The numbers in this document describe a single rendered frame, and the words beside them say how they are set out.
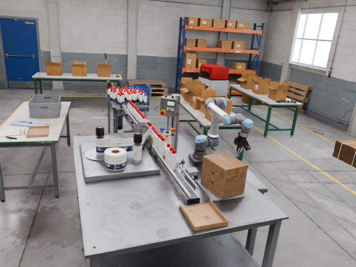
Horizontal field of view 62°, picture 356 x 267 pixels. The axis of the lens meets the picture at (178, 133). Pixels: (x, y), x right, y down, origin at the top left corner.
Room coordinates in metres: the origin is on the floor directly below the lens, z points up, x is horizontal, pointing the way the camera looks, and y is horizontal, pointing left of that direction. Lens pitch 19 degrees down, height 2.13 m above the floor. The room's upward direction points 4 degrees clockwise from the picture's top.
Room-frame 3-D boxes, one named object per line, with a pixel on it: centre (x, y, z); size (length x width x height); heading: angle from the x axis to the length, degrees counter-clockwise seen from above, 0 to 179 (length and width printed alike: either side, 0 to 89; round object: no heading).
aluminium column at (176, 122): (2.91, 0.03, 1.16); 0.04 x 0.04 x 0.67; 22
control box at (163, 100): (2.95, 0.11, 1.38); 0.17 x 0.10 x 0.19; 77
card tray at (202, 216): (1.89, -0.23, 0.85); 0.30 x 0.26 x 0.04; 22
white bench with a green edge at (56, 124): (4.05, 2.02, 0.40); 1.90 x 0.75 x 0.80; 16
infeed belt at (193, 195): (2.81, 0.14, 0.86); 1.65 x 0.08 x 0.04; 22
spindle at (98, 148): (2.75, 0.77, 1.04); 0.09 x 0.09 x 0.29
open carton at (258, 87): (7.27, -1.90, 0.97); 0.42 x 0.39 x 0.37; 103
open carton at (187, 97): (5.87, -0.22, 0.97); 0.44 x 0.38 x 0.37; 111
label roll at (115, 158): (2.52, 0.56, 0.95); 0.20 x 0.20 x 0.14
